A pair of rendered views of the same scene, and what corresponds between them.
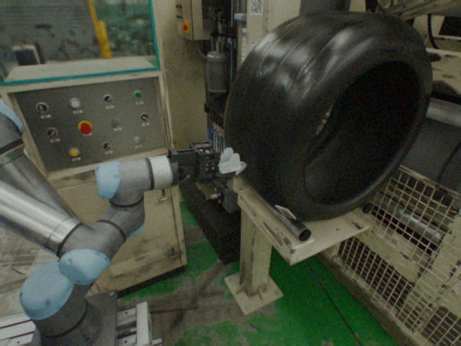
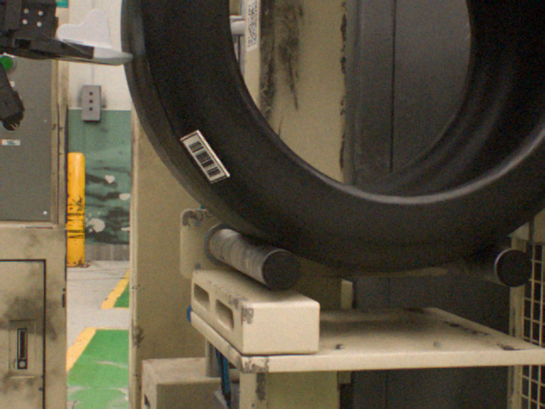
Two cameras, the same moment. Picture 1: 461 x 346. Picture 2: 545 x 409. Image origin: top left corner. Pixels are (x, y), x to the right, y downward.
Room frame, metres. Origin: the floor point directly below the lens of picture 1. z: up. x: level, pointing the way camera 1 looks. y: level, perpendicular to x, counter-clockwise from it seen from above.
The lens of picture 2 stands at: (-0.60, -0.52, 1.03)
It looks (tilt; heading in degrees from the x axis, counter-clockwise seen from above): 3 degrees down; 14
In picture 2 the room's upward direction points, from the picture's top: 1 degrees clockwise
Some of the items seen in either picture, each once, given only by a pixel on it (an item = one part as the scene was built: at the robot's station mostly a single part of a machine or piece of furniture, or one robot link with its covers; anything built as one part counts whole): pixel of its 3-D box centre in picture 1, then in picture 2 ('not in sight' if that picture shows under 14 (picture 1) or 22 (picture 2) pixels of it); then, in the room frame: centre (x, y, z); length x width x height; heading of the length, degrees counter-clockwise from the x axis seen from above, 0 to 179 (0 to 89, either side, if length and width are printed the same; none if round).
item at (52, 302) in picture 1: (55, 294); not in sight; (0.41, 0.44, 0.88); 0.13 x 0.12 x 0.14; 167
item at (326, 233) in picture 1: (299, 213); (352, 333); (0.82, -0.28, 0.80); 0.37 x 0.36 x 0.02; 117
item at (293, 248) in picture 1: (271, 217); (248, 306); (0.76, -0.15, 0.83); 0.36 x 0.09 x 0.06; 27
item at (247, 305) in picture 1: (252, 285); not in sight; (1.04, -0.14, 0.02); 0.27 x 0.27 x 0.04; 27
